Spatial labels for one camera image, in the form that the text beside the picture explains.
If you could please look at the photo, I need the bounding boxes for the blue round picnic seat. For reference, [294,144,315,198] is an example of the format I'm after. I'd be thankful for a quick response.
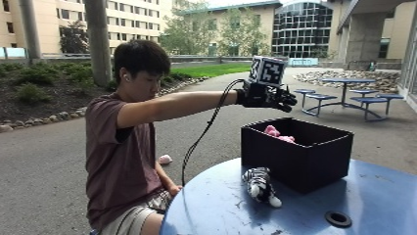
[347,88,381,99]
[349,96,389,122]
[374,93,405,116]
[293,88,318,109]
[301,93,338,118]

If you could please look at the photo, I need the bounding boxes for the white marker cube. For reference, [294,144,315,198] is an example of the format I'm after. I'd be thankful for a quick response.
[247,55,287,88]

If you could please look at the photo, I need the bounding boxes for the pink soft toy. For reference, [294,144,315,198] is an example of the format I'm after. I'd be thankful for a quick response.
[263,124,298,145]

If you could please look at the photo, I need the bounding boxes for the blue picnic table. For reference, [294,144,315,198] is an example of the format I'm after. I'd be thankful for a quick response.
[319,77,378,109]

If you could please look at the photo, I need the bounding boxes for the black storage box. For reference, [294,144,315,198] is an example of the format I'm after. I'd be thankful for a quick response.
[240,117,355,195]

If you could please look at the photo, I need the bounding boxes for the pile of grey rocks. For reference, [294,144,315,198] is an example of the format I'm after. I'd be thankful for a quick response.
[291,69,402,95]

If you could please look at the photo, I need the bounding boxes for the zebra soft toy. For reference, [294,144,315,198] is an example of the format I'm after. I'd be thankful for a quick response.
[241,166,283,209]

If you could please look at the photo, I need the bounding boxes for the small pink toy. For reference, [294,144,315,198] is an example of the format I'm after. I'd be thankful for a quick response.
[156,154,174,165]

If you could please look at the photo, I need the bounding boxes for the blue round table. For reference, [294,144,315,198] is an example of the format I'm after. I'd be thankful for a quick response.
[157,157,417,235]

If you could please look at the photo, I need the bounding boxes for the person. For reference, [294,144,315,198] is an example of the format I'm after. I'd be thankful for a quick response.
[84,39,298,235]

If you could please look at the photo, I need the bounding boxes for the maroon t-shirt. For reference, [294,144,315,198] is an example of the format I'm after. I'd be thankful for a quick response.
[84,92,164,231]

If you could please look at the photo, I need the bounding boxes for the thick grey concrete pillar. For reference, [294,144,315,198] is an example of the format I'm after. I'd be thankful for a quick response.
[84,0,114,88]

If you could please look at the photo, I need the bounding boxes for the plaid shorts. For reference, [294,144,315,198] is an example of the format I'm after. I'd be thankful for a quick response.
[89,188,174,235]

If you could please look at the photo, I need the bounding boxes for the row of border stones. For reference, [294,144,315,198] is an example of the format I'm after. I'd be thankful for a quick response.
[0,75,210,133]

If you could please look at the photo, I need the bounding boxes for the thin grey concrete pillar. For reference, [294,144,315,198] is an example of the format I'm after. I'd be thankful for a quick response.
[18,0,45,64]

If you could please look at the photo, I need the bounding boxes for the black glove cable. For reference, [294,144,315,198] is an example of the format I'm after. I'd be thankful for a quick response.
[180,78,247,188]

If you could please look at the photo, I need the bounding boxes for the black table hole ring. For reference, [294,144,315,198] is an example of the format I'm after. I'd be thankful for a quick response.
[323,211,353,229]

